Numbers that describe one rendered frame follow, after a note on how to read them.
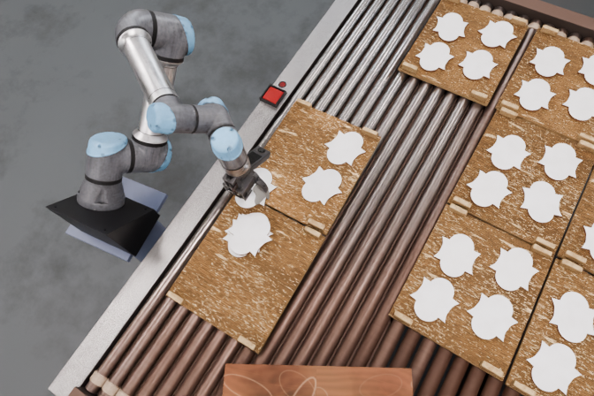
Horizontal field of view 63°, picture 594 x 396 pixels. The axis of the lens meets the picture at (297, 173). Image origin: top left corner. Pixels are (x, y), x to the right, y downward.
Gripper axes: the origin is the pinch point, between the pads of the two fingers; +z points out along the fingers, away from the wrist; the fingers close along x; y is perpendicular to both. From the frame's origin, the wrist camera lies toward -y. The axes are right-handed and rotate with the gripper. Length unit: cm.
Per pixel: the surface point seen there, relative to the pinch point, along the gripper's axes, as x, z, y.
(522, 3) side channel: 46, 13, -120
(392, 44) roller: 9, 15, -82
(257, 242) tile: 8.1, 8.3, 13.1
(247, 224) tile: 1.7, 8.4, 9.5
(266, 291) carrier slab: 18.1, 11.5, 24.3
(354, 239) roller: 33.5, 13.7, -4.3
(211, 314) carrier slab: 7.1, 11.2, 38.7
